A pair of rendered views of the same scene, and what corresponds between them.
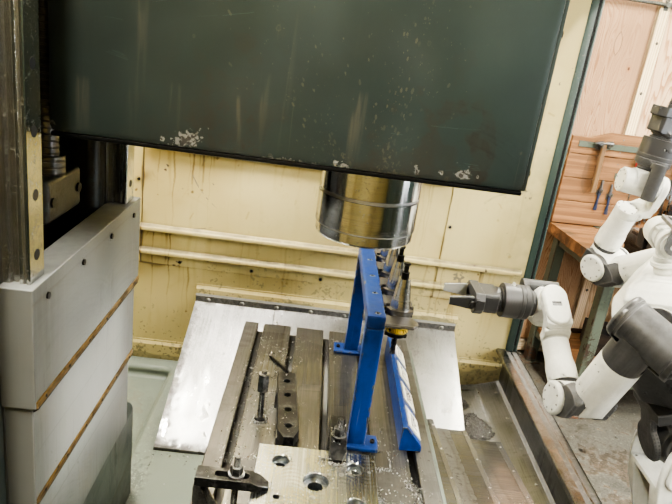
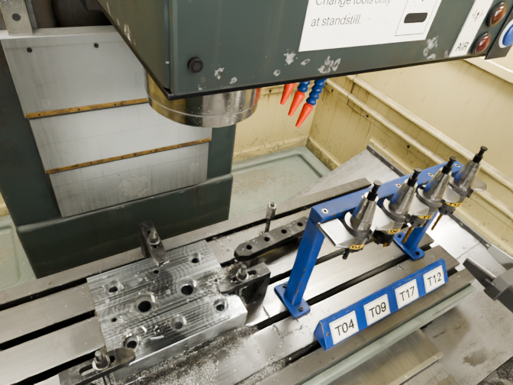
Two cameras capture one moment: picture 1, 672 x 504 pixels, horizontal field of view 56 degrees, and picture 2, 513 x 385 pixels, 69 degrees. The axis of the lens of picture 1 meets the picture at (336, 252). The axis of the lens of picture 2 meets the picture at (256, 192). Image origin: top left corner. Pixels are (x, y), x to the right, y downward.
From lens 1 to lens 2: 0.94 m
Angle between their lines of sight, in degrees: 52
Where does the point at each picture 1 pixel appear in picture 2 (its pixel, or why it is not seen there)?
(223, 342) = not seen: hidden behind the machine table
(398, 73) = not seen: outside the picture
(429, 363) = (500, 315)
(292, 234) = (450, 131)
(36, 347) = (17, 79)
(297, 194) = (471, 95)
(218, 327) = (362, 173)
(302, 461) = (203, 270)
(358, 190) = not seen: hidden behind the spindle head
